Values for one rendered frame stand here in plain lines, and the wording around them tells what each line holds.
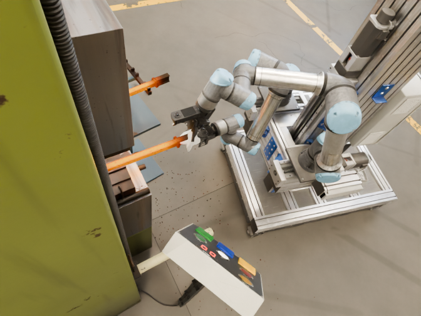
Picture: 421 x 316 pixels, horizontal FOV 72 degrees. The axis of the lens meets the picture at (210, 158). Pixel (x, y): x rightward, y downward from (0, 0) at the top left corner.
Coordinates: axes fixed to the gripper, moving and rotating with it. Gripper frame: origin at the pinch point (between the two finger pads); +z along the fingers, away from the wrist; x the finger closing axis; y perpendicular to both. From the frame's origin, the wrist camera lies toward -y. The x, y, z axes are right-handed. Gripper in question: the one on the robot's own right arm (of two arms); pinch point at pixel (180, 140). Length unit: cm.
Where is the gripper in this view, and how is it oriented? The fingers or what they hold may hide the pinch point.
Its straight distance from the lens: 135.7
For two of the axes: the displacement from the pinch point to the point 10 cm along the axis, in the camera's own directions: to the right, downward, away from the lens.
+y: -1.6, 5.1, 8.5
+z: -8.6, 3.6, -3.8
